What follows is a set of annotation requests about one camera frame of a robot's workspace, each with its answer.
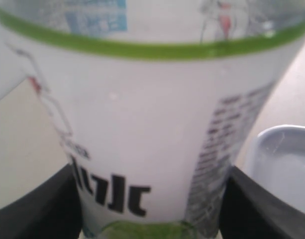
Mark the clear lime drink bottle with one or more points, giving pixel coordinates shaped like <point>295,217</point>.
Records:
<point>153,99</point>

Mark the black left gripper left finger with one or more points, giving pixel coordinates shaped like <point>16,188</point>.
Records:
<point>51,211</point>

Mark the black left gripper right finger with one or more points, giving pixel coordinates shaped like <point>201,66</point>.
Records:
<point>250,212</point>

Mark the white plastic tray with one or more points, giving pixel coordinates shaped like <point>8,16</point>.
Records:
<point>276,161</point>

